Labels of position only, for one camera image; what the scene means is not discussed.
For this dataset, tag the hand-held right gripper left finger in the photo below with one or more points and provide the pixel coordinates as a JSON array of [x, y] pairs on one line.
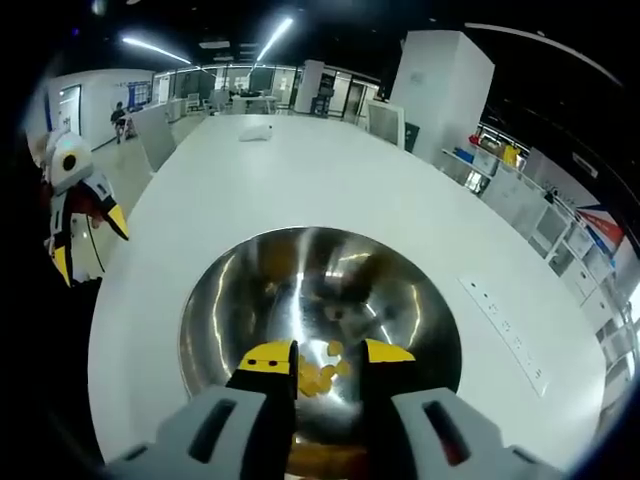
[[225, 430]]

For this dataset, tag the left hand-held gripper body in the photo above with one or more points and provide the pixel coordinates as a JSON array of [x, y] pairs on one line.
[[70, 160]]

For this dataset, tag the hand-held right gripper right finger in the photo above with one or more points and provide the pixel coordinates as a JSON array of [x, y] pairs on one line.
[[425, 430]]

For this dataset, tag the group of yellow QQ candies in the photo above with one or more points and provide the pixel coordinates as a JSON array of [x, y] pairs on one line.
[[320, 377]]

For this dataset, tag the stainless steel bowl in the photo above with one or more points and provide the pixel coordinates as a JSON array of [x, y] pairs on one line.
[[240, 310]]

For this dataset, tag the person's left hand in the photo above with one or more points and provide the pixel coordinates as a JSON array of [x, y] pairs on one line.
[[90, 205]]

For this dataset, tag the table power socket strip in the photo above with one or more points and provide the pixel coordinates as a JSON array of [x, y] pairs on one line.
[[505, 335]]

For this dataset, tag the ceiling strip light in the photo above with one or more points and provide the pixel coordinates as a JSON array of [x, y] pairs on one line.
[[155, 49], [275, 39]]

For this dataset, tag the small white object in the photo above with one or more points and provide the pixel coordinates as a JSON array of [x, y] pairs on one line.
[[255, 133]]

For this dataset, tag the white table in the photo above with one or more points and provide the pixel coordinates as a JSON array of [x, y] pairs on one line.
[[325, 190]]

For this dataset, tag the row of white storage cabinets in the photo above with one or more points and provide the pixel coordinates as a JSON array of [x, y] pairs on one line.
[[550, 215]]

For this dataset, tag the yellow container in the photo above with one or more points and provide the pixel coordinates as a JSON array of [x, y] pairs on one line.
[[511, 154]]

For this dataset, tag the white square pillar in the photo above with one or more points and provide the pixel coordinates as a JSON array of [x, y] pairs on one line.
[[440, 90]]

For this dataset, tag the red blue wall banner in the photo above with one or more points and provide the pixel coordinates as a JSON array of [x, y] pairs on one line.
[[602, 227]]

